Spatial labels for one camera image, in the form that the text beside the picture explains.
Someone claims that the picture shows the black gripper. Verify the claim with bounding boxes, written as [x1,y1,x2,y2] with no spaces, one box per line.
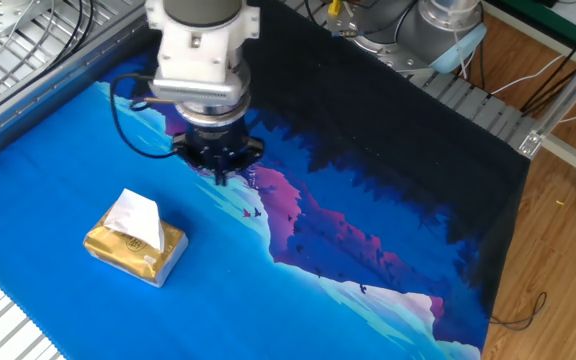
[171,118,265,187]

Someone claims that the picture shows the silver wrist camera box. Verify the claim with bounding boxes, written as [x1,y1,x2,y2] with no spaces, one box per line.
[148,75,252,107]

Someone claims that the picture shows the gold tissue pack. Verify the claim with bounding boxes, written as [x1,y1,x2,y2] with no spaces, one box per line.
[82,204,190,289]

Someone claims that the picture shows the silver wrist flange adapter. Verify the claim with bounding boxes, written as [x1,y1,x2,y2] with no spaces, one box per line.
[175,94,252,127]

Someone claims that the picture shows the white napkin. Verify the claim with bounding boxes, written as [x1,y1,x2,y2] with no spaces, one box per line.
[103,188,166,254]

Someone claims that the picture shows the aluminium frame post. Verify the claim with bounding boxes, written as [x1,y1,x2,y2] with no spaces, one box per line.
[517,34,576,160]

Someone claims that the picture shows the black floor cable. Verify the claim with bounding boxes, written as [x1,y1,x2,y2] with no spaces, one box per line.
[487,291,548,332]

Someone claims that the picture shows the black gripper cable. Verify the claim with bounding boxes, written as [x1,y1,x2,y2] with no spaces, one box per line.
[109,73,179,160]

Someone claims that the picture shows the white plastic wrist bracket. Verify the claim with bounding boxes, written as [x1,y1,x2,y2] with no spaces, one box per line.
[145,0,262,85]

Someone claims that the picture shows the silver screw plate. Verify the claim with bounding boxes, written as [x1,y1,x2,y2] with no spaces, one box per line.
[0,0,54,39]

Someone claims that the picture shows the blue mountain print cloth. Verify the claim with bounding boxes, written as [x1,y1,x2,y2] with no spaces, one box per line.
[0,0,532,360]

